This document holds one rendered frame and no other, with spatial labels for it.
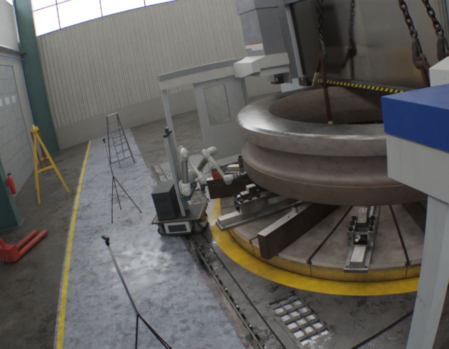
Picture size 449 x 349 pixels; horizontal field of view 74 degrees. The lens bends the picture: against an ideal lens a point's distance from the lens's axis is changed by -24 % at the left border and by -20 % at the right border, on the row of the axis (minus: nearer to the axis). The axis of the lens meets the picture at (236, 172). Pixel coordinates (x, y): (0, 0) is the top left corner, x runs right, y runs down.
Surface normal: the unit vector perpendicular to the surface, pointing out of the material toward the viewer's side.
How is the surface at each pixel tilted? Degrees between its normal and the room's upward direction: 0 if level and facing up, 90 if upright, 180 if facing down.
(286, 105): 90
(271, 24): 90
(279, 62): 90
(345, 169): 90
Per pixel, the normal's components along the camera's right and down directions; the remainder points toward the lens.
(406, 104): -0.92, 0.27
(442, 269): 0.34, 0.25
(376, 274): -0.32, 0.36
